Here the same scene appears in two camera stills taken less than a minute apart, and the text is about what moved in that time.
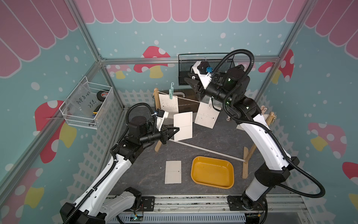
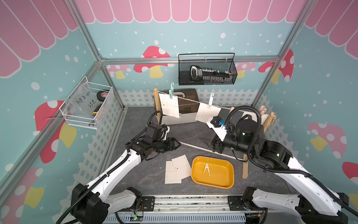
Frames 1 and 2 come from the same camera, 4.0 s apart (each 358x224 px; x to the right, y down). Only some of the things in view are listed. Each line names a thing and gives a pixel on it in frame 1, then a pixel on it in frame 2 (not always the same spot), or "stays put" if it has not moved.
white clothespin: x=210 y=103 stays put
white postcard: x=173 y=172 stays put
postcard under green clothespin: x=168 y=105 stays put
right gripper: x=201 y=90 → x=216 y=141
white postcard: x=184 y=122 → x=182 y=166
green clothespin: x=171 y=91 stays put
